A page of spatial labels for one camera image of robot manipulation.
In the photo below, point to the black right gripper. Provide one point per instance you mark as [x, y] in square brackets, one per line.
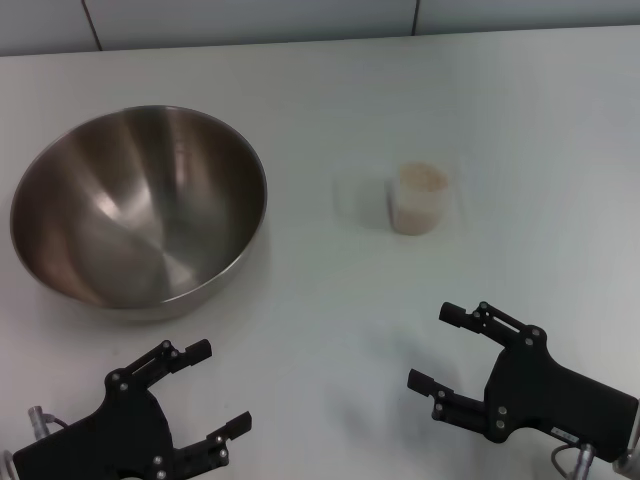
[550, 395]

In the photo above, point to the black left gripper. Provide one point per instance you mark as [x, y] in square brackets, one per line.
[110, 435]

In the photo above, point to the clear plastic measuring cup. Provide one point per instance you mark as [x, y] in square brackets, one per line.
[420, 210]

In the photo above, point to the white rice grains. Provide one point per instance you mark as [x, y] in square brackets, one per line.
[422, 177]

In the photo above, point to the stainless steel mixing bowl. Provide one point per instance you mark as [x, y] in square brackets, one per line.
[140, 200]

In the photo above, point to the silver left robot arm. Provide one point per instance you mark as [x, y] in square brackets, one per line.
[4, 467]

